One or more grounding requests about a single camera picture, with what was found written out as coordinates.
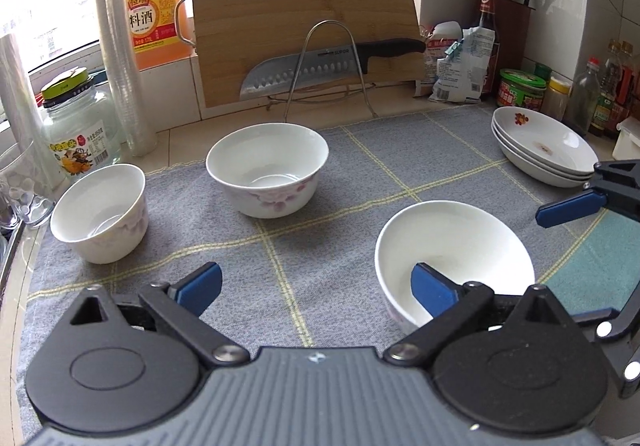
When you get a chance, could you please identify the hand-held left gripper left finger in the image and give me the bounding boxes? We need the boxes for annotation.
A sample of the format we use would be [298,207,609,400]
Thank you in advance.
[70,261,251,369]

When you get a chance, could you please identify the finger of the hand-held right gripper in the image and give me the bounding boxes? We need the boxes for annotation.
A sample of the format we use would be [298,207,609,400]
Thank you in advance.
[567,276,640,399]
[535,159,640,228]

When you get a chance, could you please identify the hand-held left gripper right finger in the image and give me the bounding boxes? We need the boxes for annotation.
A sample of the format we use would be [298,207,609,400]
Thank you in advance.
[382,262,571,367]

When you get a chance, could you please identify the small white floral bowl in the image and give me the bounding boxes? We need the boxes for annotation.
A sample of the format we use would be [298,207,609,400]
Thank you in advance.
[50,163,149,264]
[375,200,536,334]

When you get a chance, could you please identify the white floral plate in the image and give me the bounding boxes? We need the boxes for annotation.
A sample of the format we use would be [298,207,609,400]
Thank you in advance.
[491,119,601,182]
[492,106,599,174]
[492,126,598,188]

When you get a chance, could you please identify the large white floral bowl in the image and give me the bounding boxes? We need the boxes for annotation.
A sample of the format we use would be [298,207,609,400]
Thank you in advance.
[206,123,330,218]

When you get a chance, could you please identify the clear glass bottle red cap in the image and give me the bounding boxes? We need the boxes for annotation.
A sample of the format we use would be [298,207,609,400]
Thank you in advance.
[565,57,601,137]

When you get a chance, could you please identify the yellow lidded spice jar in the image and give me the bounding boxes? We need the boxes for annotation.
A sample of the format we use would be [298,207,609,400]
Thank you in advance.
[542,78,572,119]

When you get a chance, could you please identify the grey and teal checked cloth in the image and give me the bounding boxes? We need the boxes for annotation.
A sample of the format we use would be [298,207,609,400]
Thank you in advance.
[15,106,640,427]

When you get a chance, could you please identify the green lidded sauce jar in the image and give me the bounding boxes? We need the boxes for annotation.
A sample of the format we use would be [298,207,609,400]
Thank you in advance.
[496,69,547,110]

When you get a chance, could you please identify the white printed food packet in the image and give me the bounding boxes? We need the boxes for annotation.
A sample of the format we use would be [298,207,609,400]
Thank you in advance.
[429,26,493,104]

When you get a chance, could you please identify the brown knife block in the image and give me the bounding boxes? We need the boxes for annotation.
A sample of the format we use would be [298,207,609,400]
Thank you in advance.
[495,0,533,77]

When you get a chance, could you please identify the glass jar with printed label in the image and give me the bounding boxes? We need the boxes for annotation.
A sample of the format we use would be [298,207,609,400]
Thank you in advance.
[40,67,123,177]

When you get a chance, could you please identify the white and red food packet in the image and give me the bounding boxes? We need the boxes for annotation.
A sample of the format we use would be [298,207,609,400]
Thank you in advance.
[415,34,451,100]

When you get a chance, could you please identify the clear glass mug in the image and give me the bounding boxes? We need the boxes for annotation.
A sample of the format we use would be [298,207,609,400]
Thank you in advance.
[0,141,56,229]

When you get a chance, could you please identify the dark soy sauce bottle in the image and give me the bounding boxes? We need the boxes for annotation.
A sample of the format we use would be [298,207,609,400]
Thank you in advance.
[475,0,501,100]

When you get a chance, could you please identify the stack of clear plastic cups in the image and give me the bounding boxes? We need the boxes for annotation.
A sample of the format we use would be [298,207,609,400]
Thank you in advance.
[91,0,158,157]

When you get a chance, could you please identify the black handled kitchen knife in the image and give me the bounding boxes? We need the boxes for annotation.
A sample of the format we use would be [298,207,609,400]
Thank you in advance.
[240,38,427,101]

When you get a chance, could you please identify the metal wire rack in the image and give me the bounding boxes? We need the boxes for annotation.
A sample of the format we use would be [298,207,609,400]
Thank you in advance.
[267,20,378,122]

